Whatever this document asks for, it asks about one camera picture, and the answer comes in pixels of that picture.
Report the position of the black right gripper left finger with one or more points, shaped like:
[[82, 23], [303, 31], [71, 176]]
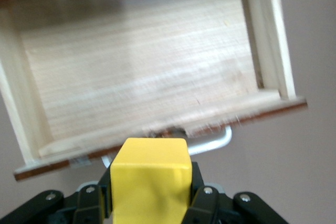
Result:
[[84, 203]]

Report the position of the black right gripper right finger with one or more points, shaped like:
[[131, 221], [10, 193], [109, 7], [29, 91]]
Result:
[[210, 205]]

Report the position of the yellow wooden block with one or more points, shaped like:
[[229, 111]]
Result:
[[149, 182]]

